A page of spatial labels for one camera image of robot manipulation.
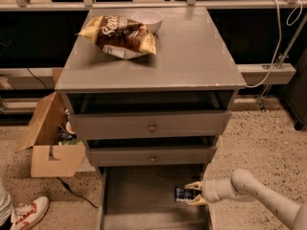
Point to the black cabinet at right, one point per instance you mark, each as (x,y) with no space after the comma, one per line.
(295,93)

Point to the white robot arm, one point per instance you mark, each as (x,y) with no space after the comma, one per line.
(242,185)

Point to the grey top drawer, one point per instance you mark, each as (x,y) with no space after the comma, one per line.
(149,125)

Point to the open cardboard box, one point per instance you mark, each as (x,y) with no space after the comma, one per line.
(49,158)

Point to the grey wooden drawer cabinet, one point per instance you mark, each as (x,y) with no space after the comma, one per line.
(191,71)

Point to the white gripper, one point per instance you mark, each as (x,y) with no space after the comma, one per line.
(209,191)

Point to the grey open bottom drawer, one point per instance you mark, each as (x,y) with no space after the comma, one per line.
(144,198)

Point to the white bowl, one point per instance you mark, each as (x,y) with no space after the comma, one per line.
(152,19)

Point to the grey trouser leg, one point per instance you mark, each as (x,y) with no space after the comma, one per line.
(5,208)

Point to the blue rxbar snack bar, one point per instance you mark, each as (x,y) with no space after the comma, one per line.
(185,195)

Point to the grey middle drawer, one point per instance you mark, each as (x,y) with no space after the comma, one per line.
(150,156)

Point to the brown yellow chip bag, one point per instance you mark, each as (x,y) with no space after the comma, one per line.
(120,37)

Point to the items inside cardboard box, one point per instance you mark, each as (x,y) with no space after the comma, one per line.
(66,134)

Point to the white red sneaker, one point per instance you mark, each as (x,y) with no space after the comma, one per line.
(26,216)

